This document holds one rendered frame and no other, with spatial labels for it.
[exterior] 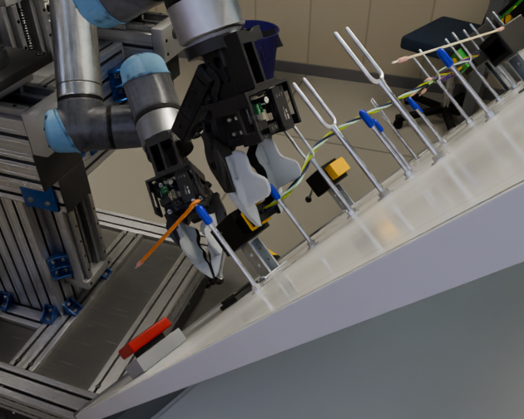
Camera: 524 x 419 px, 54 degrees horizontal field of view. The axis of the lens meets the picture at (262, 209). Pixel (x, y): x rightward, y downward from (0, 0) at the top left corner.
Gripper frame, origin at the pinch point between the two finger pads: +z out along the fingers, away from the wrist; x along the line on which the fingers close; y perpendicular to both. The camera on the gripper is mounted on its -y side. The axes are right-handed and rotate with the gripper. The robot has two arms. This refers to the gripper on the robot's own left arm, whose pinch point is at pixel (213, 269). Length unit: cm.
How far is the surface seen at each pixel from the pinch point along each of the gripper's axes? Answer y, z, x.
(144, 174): -176, -105, -63
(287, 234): -162, -40, -2
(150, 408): -8.8, 14.6, -18.7
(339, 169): -23.9, -14.6, 23.7
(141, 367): 20.9, 11.5, -5.0
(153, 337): 19.5, 8.8, -3.5
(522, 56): 15.0, -5.6, 44.5
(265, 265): 8.4, 4.0, 8.5
